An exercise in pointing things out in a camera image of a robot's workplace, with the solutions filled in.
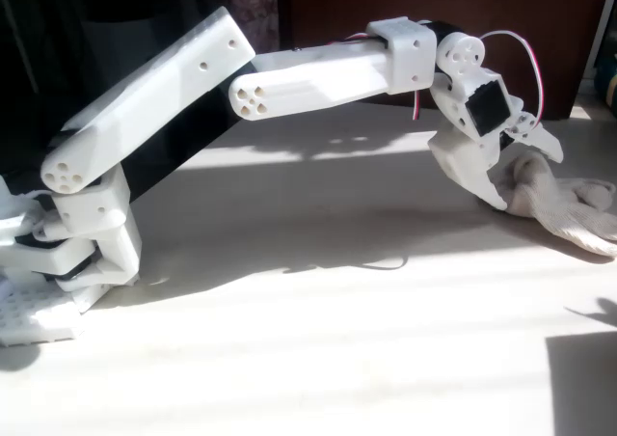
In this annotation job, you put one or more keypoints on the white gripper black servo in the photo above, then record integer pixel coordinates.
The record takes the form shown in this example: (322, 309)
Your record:
(464, 162)

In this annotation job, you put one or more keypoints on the cream sock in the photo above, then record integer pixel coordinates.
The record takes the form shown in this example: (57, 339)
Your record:
(540, 199)

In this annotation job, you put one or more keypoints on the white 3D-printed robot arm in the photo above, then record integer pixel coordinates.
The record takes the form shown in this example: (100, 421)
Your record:
(144, 93)

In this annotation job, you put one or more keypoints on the white vertical door trim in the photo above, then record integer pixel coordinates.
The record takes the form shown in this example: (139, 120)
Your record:
(600, 11)

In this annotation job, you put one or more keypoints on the dark brown wooden cabinet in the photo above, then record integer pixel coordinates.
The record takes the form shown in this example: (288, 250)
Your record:
(337, 7)

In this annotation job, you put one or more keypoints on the dark patterned curtain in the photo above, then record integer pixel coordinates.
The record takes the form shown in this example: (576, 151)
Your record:
(260, 2)

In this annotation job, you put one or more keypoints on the white perforated base plate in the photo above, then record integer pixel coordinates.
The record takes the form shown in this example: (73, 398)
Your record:
(29, 320)

